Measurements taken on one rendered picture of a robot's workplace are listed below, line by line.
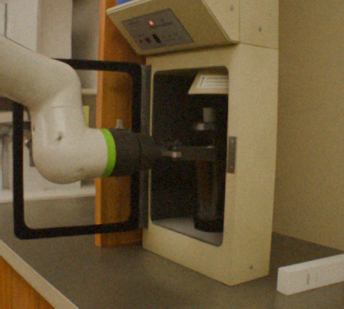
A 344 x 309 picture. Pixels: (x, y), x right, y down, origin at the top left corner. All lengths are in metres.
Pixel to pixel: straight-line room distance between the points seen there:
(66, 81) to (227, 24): 0.31
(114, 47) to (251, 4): 0.39
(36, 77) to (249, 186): 0.45
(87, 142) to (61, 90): 0.10
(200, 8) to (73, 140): 0.33
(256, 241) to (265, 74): 0.33
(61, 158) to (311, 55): 0.78
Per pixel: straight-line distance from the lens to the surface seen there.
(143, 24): 1.02
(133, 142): 0.89
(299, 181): 1.35
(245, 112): 0.90
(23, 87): 0.80
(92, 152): 0.84
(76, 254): 1.13
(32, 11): 2.05
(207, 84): 1.00
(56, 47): 2.19
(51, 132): 0.83
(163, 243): 1.11
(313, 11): 1.35
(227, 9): 0.89
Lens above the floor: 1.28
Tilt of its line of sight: 3 degrees down
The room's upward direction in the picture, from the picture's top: 1 degrees clockwise
